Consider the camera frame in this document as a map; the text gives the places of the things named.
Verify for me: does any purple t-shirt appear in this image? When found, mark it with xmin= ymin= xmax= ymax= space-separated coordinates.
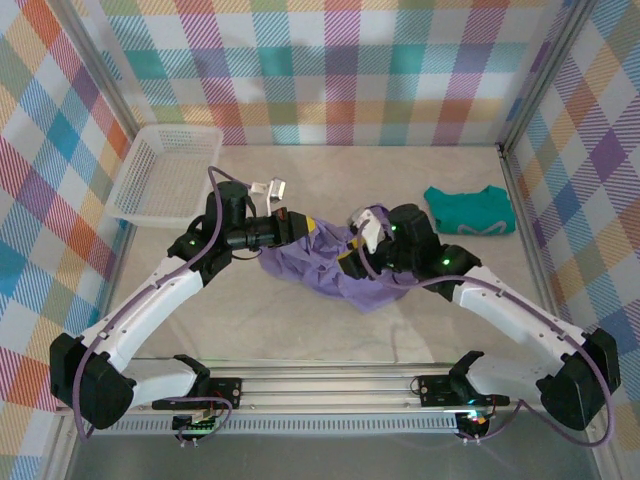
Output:
xmin=257 ymin=202 xmax=409 ymax=315

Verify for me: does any folded teal t-shirt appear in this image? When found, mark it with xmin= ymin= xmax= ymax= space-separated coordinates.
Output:
xmin=423 ymin=184 xmax=517 ymax=236

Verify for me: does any white plastic mesh basket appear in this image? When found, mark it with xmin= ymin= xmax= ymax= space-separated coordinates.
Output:
xmin=105 ymin=124 xmax=225 ymax=230

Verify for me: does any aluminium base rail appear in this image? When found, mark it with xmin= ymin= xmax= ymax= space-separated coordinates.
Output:
xmin=53 ymin=355 xmax=609 ymax=417

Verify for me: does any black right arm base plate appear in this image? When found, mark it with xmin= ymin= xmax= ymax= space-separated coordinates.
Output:
xmin=417 ymin=374 xmax=511 ymax=409

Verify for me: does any slotted grey cable duct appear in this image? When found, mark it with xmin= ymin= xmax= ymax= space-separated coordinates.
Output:
xmin=82 ymin=417 xmax=461 ymax=437

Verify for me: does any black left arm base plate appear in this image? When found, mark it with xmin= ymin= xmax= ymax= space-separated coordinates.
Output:
xmin=152 ymin=377 xmax=245 ymax=412

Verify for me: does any aluminium corner post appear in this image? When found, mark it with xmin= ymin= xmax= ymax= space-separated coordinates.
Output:
xmin=49 ymin=0 xmax=140 ymax=146
xmin=499 ymin=0 xmax=601 ymax=149

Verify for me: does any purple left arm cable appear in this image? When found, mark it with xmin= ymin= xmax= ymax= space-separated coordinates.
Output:
xmin=74 ymin=164 xmax=261 ymax=449

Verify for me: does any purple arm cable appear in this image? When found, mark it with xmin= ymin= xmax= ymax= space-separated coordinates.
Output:
xmin=357 ymin=222 xmax=619 ymax=447
xmin=74 ymin=164 xmax=261 ymax=449

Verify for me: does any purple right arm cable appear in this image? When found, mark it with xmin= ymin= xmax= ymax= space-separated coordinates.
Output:
xmin=357 ymin=222 xmax=619 ymax=447

